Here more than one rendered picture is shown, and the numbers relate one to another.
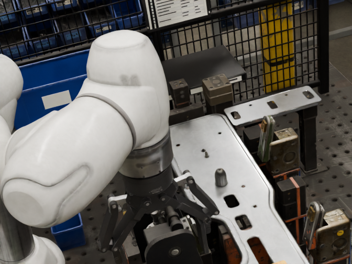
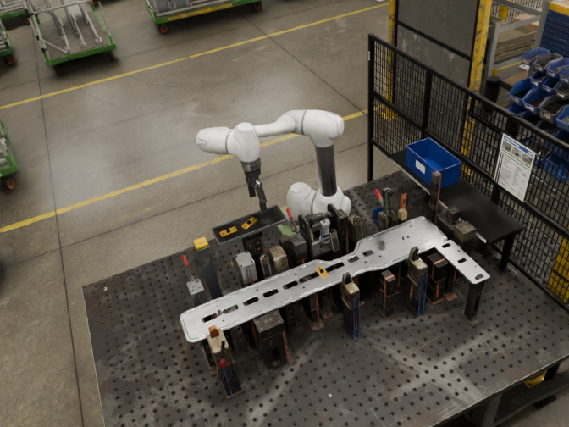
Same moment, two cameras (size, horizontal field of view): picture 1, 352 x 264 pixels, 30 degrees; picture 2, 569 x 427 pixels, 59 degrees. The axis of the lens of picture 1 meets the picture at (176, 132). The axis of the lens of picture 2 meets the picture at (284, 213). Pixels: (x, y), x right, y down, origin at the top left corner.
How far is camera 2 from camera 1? 2.02 m
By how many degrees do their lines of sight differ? 62
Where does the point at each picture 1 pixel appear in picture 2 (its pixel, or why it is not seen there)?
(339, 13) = not seen: outside the picture
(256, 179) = (386, 260)
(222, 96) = (458, 235)
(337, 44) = not seen: outside the picture
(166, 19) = (502, 183)
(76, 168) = (203, 140)
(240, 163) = (399, 252)
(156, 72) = (240, 141)
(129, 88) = (233, 138)
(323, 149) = (494, 324)
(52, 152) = (204, 133)
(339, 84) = not seen: outside the picture
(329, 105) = (554, 325)
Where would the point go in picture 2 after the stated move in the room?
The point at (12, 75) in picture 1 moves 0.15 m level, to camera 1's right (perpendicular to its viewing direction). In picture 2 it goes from (329, 128) to (339, 143)
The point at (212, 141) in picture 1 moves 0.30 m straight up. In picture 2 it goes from (417, 239) to (422, 193)
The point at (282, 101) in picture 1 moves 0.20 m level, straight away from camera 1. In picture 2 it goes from (466, 264) to (509, 260)
